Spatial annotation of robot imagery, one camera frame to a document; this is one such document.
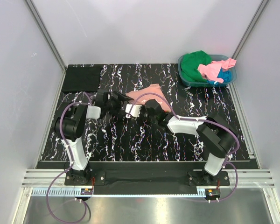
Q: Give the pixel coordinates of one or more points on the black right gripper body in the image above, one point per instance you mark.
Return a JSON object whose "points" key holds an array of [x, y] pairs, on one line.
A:
{"points": [[151, 119]]}

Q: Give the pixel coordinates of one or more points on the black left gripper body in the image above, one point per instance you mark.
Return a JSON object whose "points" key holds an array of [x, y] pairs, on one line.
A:
{"points": [[113, 105]]}

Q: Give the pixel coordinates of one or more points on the dusty pink t shirt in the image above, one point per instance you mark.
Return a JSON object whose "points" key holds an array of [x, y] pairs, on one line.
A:
{"points": [[153, 92]]}

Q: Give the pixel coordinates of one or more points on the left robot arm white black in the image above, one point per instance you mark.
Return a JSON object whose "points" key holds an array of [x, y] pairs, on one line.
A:
{"points": [[70, 123]]}

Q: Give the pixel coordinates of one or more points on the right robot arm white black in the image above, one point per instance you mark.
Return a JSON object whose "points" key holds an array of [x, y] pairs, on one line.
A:
{"points": [[216, 135]]}

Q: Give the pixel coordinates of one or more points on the folded black t shirt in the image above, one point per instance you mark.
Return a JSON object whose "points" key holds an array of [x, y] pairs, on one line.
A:
{"points": [[78, 79]]}

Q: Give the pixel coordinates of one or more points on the green t shirt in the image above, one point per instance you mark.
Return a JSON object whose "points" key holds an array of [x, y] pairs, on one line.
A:
{"points": [[190, 63]]}

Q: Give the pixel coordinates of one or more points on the bright pink t shirt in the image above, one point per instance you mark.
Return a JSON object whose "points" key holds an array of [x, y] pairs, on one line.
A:
{"points": [[211, 71]]}

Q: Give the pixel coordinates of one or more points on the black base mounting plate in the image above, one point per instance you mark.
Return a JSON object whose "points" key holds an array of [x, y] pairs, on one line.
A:
{"points": [[146, 178]]}

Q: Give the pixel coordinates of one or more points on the blue t shirt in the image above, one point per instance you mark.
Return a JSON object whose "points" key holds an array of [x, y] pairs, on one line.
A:
{"points": [[225, 75]]}

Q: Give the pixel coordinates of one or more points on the blue plastic laundry basket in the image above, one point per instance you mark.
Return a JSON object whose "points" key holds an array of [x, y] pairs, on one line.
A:
{"points": [[232, 71]]}

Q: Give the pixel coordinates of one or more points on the left orange connector box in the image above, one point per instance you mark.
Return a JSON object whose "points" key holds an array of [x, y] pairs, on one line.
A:
{"points": [[86, 191]]}

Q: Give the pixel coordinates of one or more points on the orange connector box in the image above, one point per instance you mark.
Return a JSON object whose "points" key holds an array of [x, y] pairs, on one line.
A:
{"points": [[213, 192], [86, 191]]}

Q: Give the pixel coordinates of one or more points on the right orange connector box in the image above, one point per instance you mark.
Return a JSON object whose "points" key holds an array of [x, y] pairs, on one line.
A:
{"points": [[213, 192]]}

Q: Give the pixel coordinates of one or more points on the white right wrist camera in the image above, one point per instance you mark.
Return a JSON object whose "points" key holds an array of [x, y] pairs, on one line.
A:
{"points": [[132, 110]]}

